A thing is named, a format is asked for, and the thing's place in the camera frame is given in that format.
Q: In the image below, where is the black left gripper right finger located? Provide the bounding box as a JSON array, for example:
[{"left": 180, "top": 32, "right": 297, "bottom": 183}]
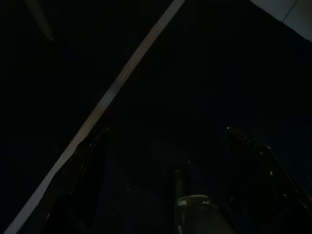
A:
[{"left": 225, "top": 126, "right": 312, "bottom": 234}]

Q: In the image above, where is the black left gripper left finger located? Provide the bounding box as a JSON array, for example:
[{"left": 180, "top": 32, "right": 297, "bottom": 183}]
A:
[{"left": 46, "top": 126, "right": 110, "bottom": 234}]

